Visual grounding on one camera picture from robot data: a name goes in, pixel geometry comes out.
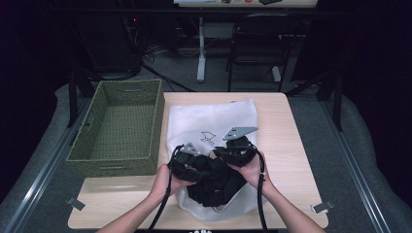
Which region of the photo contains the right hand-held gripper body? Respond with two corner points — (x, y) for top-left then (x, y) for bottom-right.
(213, 125), (259, 168)

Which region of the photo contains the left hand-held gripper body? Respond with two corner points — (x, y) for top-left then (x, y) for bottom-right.
(169, 142), (209, 183)

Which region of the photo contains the black garment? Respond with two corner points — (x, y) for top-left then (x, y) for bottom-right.
(174, 154), (248, 209)

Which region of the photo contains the white mesh laundry bag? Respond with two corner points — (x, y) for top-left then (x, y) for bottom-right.
(165, 98), (270, 223)

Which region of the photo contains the green woven basket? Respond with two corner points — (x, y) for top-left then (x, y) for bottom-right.
(65, 79), (166, 179)

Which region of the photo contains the person's right hand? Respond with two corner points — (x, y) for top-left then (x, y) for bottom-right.
(227, 150), (277, 196)

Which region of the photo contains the person's left hand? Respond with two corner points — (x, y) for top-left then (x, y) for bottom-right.
(150, 163), (197, 204)

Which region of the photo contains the grey table clamp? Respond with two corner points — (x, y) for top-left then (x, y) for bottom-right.
(310, 199), (335, 215)
(65, 196), (86, 212)

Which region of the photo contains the white-legged desk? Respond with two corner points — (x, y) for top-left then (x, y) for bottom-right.
(173, 0), (322, 84)

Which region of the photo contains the black metal stand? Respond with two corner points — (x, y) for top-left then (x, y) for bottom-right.
(67, 69), (95, 129)
(285, 68), (345, 132)

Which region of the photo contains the black folding chair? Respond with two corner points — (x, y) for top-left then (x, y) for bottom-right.
(225, 13), (305, 93)

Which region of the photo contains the dark equipment cabinet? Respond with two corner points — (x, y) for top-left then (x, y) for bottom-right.
(79, 13), (143, 75)

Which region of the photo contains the left hand-held gripper black cable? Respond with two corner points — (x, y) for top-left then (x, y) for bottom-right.
(146, 145), (185, 233)

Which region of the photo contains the hand-held gripper black cable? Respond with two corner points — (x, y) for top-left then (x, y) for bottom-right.
(146, 145), (185, 233)
(247, 144), (270, 233)

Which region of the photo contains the right hand-held gripper black cable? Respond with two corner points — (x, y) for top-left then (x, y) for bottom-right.
(247, 144), (270, 233)

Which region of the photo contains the bundle of floor cables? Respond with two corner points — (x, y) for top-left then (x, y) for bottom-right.
(140, 42), (198, 93)

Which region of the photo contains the aluminium floor rail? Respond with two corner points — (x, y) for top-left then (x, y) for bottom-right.
(0, 96), (94, 233)
(319, 96), (394, 233)

